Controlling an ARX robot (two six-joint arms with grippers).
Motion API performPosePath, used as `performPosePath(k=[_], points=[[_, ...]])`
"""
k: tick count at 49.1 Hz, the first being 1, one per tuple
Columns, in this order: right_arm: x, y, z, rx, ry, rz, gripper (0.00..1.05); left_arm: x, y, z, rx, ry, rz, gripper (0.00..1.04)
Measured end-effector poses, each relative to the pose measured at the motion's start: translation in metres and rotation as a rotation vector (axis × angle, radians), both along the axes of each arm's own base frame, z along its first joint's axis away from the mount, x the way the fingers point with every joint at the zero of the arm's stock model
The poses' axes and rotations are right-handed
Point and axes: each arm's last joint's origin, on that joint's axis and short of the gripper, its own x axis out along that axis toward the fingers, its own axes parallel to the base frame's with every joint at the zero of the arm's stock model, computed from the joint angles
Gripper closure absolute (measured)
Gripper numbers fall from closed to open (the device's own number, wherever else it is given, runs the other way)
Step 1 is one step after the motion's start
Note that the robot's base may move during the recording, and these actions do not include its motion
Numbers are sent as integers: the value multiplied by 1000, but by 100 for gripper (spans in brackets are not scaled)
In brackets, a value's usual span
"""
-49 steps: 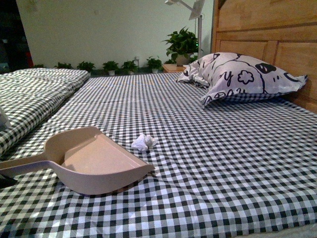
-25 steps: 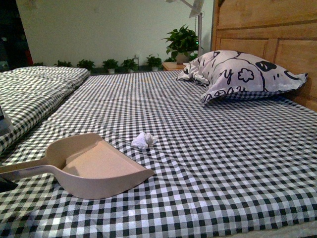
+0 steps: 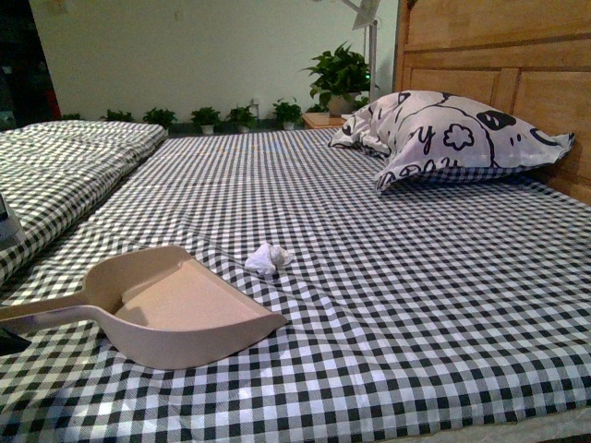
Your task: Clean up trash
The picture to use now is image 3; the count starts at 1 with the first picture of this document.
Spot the beige plastic dustpan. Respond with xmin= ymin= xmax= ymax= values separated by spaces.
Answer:
xmin=1 ymin=245 xmax=287 ymax=370

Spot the crumpled white paper trash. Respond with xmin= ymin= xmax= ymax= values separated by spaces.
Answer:
xmin=245 ymin=243 xmax=294 ymax=276

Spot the far wooden nightstand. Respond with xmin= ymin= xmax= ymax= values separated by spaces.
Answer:
xmin=302 ymin=113 xmax=345 ymax=129

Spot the small potted plant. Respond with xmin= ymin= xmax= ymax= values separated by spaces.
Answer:
xmin=226 ymin=106 xmax=257 ymax=133
xmin=142 ymin=107 xmax=177 ymax=136
xmin=272 ymin=98 xmax=302 ymax=130
xmin=191 ymin=107 xmax=221 ymax=135
xmin=102 ymin=109 xmax=135 ymax=123

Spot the cartoon print pillow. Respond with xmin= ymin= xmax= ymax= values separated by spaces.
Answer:
xmin=329 ymin=90 xmax=574 ymax=192

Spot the large potted green plant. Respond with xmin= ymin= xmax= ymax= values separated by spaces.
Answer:
xmin=305 ymin=42 xmax=380 ymax=116

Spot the checkered bedsheet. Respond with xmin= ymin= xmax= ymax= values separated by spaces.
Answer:
xmin=1 ymin=131 xmax=590 ymax=442

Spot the white floor lamp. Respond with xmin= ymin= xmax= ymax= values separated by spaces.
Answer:
xmin=342 ymin=0 xmax=380 ymax=102

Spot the folded checkered quilt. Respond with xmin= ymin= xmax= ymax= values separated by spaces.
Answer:
xmin=1 ymin=120 xmax=167 ymax=281

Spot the wooden bed frame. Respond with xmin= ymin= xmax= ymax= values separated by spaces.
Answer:
xmin=392 ymin=1 xmax=590 ymax=203

